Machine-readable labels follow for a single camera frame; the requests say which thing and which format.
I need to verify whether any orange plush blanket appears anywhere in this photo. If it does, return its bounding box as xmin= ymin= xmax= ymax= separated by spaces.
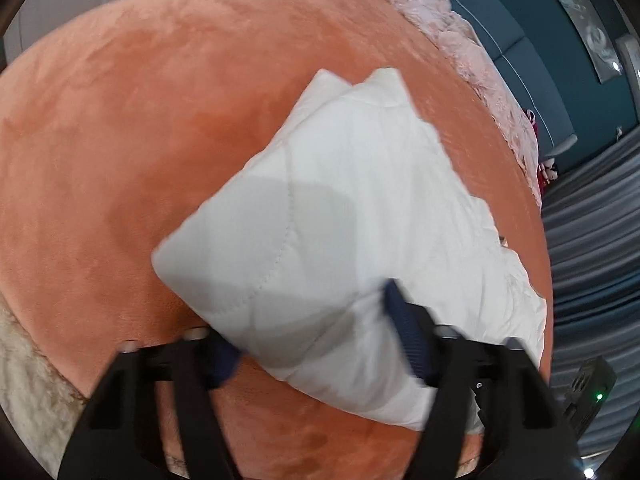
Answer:
xmin=0 ymin=0 xmax=556 ymax=467

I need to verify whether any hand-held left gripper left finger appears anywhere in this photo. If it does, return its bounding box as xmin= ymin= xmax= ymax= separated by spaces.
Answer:
xmin=57 ymin=329 xmax=242 ymax=480

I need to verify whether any cream quilted jacket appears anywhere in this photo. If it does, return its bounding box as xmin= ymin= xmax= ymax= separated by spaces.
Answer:
xmin=151 ymin=67 xmax=547 ymax=433

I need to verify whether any red cloth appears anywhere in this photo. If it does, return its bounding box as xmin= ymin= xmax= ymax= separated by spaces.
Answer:
xmin=524 ymin=109 xmax=547 ymax=186

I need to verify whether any silver wall art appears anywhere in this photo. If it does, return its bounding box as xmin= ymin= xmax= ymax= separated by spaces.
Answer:
xmin=530 ymin=0 xmax=627 ymax=82

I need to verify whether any grey curtain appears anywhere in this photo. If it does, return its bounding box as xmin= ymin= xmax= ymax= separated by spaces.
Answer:
xmin=540 ymin=125 xmax=640 ymax=461

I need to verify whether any blue upholstered headboard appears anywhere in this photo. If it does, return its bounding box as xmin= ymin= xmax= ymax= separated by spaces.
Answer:
xmin=467 ymin=35 xmax=581 ymax=158

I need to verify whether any cream fluffy rug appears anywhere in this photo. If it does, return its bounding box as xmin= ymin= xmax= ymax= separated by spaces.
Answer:
xmin=0 ymin=300 xmax=101 ymax=467

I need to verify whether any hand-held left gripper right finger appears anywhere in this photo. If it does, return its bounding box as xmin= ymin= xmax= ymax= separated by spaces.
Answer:
xmin=384 ymin=279 xmax=583 ymax=480

